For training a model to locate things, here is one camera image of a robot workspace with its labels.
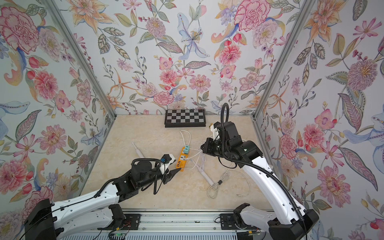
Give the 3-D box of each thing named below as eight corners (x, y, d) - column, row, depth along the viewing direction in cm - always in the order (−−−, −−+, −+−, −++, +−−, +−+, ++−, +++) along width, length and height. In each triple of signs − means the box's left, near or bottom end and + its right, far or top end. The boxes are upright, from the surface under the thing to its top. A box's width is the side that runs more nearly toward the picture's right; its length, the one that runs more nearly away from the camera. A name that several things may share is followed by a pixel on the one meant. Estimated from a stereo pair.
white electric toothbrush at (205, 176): (211, 186, 87) (211, 184, 85) (195, 167, 94) (195, 165, 93) (213, 184, 88) (214, 182, 86) (198, 165, 95) (198, 163, 93)
